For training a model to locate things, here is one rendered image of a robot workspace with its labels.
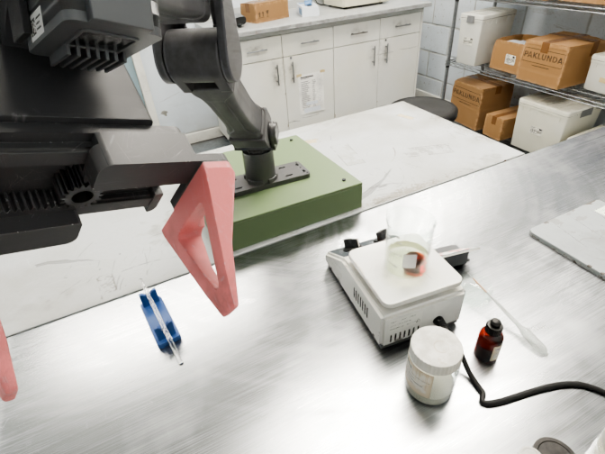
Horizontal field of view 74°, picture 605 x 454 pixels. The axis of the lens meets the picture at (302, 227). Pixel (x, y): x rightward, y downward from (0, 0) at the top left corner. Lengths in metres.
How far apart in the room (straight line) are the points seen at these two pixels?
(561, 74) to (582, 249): 2.05
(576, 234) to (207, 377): 0.67
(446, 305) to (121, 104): 0.48
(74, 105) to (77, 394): 0.48
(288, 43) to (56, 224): 2.86
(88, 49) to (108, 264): 0.66
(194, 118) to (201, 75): 3.03
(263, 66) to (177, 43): 2.47
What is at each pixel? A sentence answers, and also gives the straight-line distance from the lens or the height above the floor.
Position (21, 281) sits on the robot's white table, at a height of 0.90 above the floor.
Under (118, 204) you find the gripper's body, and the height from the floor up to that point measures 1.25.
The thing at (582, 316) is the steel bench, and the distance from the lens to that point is 0.72.
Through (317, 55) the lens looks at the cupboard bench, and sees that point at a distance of 3.16.
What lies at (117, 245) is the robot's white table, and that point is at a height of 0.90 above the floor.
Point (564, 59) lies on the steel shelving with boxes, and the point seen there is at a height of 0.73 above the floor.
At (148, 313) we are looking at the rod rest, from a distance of 0.68.
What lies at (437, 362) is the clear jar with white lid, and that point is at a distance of 0.49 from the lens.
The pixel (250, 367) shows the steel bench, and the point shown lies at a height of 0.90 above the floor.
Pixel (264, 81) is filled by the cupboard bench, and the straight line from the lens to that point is 3.02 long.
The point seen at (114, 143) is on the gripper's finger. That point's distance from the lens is 0.21.
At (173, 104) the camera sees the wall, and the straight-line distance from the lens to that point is 3.49.
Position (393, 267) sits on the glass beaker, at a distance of 0.55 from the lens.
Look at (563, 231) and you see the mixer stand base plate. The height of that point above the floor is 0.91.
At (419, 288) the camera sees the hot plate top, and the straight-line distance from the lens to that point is 0.55.
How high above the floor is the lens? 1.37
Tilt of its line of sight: 36 degrees down
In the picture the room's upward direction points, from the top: 4 degrees counter-clockwise
